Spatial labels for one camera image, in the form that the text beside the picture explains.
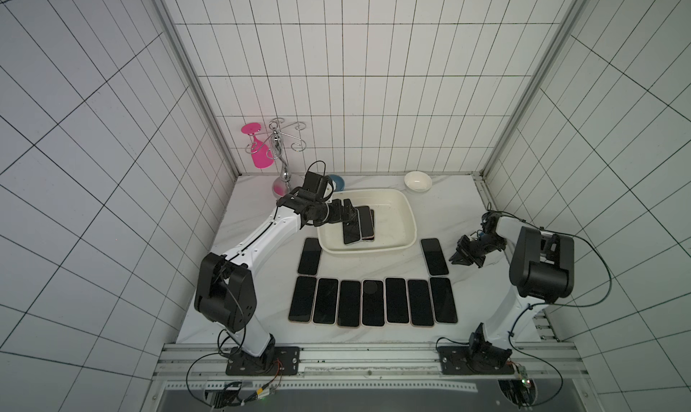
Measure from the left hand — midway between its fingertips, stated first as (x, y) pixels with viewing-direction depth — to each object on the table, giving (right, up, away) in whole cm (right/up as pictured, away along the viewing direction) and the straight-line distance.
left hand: (341, 219), depth 85 cm
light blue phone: (+4, -5, +11) cm, 13 cm away
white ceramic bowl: (+33, +14, +29) cm, 46 cm away
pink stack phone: (+10, -3, +15) cm, 18 cm away
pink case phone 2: (+10, -27, -2) cm, 29 cm away
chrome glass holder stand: (-22, +31, +8) cm, 39 cm away
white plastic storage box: (+21, -3, +19) cm, 29 cm away
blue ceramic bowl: (-1, +13, +28) cm, 31 cm away
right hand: (+37, -14, +9) cm, 40 cm away
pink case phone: (+3, -28, -4) cm, 29 cm away
